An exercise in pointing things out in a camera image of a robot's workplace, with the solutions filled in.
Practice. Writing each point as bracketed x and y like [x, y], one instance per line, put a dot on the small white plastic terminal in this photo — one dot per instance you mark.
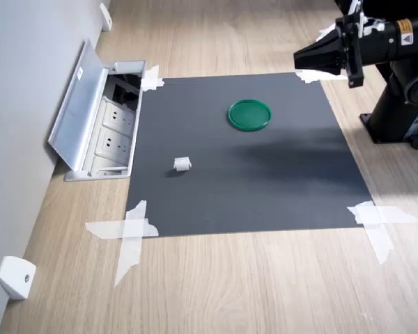
[182, 164]

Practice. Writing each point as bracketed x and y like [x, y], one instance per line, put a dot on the round green lid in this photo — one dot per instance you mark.
[249, 116]

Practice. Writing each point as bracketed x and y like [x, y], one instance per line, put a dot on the white masking tape piece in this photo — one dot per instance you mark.
[132, 226]
[376, 217]
[149, 81]
[310, 76]

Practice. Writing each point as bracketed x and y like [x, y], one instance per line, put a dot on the dark grey mat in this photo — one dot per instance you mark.
[230, 195]

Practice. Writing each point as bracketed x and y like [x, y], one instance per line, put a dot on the white power socket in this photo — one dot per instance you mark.
[118, 116]
[112, 142]

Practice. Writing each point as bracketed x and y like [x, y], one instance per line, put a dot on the white label sticker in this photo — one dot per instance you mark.
[80, 73]

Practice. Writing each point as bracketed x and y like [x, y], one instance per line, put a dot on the white partition bracket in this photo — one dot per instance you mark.
[106, 17]
[15, 278]

